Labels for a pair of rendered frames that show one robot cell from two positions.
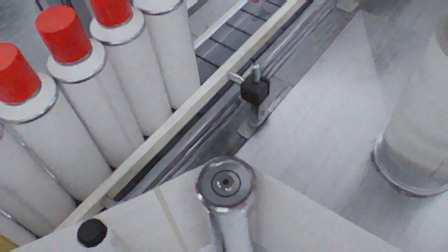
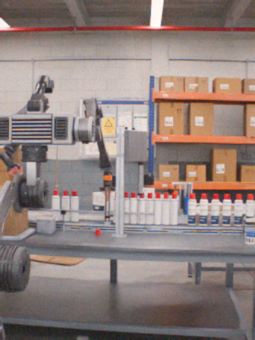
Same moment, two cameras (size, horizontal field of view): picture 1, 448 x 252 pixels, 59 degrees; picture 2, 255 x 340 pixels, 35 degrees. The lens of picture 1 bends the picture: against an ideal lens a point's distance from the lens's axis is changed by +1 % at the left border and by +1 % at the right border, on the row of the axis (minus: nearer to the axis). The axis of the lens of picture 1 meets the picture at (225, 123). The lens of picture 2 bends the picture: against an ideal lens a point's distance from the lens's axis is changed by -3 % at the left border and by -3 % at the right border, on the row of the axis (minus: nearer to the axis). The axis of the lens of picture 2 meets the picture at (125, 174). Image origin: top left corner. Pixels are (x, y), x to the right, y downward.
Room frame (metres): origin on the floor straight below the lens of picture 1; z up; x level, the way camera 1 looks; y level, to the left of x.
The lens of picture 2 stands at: (1.85, 2.22, 1.34)
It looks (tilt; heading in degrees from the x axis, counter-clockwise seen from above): 3 degrees down; 234
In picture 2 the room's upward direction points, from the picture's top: 1 degrees clockwise
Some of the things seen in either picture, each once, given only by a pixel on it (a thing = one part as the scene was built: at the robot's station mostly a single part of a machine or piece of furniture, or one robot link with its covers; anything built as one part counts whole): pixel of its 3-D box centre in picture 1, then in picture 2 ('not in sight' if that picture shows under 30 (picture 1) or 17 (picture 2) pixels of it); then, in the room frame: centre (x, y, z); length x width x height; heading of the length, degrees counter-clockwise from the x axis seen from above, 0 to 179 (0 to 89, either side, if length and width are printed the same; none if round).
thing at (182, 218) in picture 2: not in sight; (181, 203); (-0.04, 0.27, 1.01); 0.14 x 0.13 x 0.26; 137
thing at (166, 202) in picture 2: not in sight; (165, 209); (0.10, 0.27, 0.98); 0.05 x 0.05 x 0.20
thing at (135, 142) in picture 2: not in sight; (132, 146); (0.32, 0.18, 1.38); 0.17 x 0.10 x 0.19; 12
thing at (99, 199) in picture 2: not in sight; (105, 202); (0.11, -0.42, 0.95); 0.20 x 0.20 x 0.14
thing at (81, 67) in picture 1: (98, 99); (133, 208); (0.25, 0.12, 0.98); 0.05 x 0.05 x 0.20
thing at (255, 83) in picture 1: (255, 96); not in sight; (0.31, -0.04, 0.89); 0.03 x 0.03 x 0.12; 47
